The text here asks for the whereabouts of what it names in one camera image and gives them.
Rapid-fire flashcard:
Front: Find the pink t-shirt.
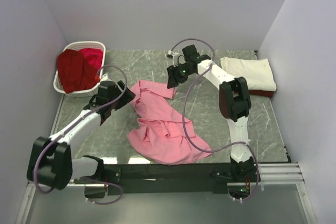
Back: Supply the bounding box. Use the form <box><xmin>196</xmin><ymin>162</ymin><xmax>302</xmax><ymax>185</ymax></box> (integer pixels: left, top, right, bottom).
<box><xmin>128</xmin><ymin>80</ymin><xmax>210</xmax><ymax>165</ymax></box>

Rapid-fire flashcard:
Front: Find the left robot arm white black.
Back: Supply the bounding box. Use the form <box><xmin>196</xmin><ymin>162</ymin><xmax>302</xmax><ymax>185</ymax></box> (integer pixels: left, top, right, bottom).
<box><xmin>27</xmin><ymin>80</ymin><xmax>135</xmax><ymax>190</ymax></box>

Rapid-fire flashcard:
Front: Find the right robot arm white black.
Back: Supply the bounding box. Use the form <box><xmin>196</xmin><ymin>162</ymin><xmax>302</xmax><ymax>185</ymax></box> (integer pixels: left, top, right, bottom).
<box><xmin>167</xmin><ymin>45</ymin><xmax>256</xmax><ymax>182</ymax></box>

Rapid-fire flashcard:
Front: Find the crimson red t-shirt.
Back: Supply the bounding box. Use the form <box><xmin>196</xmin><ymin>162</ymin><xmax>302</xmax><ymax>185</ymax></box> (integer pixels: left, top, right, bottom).
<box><xmin>79</xmin><ymin>48</ymin><xmax>103</xmax><ymax>70</ymax></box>

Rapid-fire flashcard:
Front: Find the white perforated laundry basket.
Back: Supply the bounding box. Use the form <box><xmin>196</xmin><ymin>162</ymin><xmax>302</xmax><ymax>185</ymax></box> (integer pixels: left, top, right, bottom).
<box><xmin>53</xmin><ymin>41</ymin><xmax>106</xmax><ymax>97</ymax></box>

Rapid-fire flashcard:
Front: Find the folded dark red t-shirt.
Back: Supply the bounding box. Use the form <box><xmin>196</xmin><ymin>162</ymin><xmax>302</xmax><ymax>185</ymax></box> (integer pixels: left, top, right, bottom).
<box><xmin>249</xmin><ymin>90</ymin><xmax>275</xmax><ymax>98</ymax></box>

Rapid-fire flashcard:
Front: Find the folded white t-shirt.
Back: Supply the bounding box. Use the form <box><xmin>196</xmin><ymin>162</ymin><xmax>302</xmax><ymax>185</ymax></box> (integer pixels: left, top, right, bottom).
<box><xmin>220</xmin><ymin>57</ymin><xmax>277</xmax><ymax>92</ymax></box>

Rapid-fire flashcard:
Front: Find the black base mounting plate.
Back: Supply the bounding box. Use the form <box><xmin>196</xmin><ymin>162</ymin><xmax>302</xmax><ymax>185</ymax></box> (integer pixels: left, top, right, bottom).
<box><xmin>73</xmin><ymin>163</ymin><xmax>262</xmax><ymax>199</ymax></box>

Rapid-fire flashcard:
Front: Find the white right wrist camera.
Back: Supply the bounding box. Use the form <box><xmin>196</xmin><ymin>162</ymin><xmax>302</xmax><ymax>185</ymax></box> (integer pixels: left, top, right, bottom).
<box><xmin>166</xmin><ymin>50</ymin><xmax>180</xmax><ymax>65</ymax></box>

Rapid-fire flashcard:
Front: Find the aluminium rail frame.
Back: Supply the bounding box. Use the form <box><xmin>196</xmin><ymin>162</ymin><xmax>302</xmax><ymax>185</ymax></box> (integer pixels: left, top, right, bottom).
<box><xmin>16</xmin><ymin>163</ymin><xmax>316</xmax><ymax>223</ymax></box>

